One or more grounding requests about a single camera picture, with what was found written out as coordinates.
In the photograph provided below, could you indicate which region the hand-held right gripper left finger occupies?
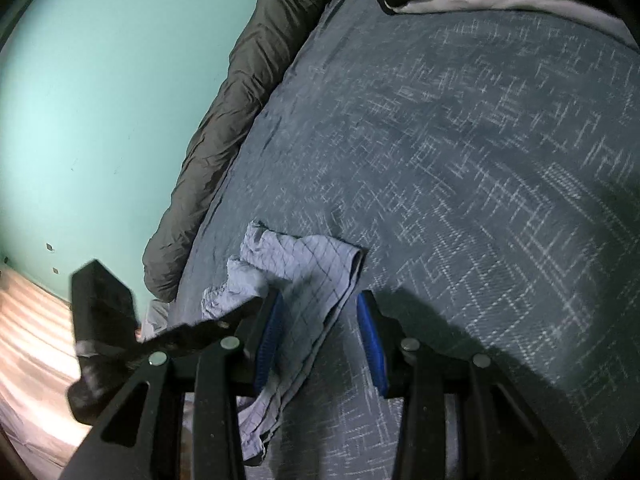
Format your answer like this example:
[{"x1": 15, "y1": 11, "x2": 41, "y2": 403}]
[{"x1": 60, "y1": 290, "x2": 285, "y2": 480}]

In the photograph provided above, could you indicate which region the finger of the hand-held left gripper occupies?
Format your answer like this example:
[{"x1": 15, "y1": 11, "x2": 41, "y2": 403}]
[{"x1": 142, "y1": 298, "x2": 266, "y2": 362}]

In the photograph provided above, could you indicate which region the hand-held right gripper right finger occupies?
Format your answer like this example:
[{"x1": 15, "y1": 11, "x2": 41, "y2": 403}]
[{"x1": 356, "y1": 290, "x2": 583, "y2": 480}]

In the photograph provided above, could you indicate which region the light blue checked shirt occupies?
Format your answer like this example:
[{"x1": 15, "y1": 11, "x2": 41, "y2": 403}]
[{"x1": 140, "y1": 220, "x2": 366, "y2": 466}]

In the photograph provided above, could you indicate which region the blue flecked bed cover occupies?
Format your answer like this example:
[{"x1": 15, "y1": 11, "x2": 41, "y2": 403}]
[{"x1": 137, "y1": 0, "x2": 640, "y2": 480}]

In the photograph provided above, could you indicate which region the dark grey rolled duvet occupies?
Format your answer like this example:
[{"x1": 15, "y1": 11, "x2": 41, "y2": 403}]
[{"x1": 142, "y1": 0, "x2": 351, "y2": 303}]

